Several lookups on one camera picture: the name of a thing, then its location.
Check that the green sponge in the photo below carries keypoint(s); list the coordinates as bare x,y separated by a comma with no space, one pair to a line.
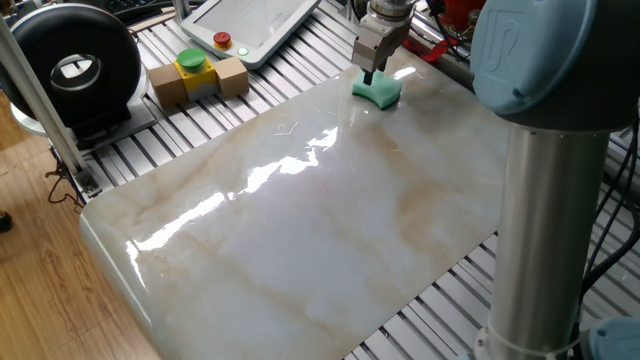
382,92

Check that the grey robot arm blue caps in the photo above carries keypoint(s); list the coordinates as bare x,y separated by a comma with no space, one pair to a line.
550,175

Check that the black shoe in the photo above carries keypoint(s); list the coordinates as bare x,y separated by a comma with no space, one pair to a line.
5,221

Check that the wooden block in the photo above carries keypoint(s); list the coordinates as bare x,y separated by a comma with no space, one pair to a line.
232,77
167,86

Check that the aluminium frame post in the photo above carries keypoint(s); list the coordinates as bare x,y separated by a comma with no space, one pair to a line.
45,115

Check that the yellow box green button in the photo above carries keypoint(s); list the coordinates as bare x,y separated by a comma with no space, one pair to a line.
196,75

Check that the red round container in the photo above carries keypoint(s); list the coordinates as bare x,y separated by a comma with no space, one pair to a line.
460,12

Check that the black keyboard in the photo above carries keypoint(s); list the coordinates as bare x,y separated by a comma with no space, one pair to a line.
127,5

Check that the marble pattern board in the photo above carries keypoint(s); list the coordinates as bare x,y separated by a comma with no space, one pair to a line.
300,225

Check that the short aluminium post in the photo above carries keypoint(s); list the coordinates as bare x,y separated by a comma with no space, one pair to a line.
181,10

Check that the white teach pendant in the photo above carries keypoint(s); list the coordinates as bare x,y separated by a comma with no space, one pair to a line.
250,25

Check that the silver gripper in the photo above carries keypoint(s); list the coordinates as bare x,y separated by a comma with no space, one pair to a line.
375,45

